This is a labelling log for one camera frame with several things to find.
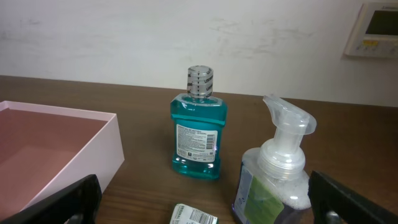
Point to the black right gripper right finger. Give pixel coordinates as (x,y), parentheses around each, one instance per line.
(333,202)

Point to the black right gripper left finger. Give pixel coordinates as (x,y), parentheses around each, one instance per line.
(78,203)

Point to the clear foam soap dispenser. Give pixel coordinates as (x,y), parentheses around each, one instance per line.
(273,185)

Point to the teal mouthwash bottle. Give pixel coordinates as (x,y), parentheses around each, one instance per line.
(199,119)

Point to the pink open cardboard box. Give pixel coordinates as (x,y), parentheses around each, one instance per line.
(46,148)

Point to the green white soap packet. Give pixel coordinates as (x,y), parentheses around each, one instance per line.
(184,214)

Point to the white wall control panel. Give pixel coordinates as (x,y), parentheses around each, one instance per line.
(374,33)

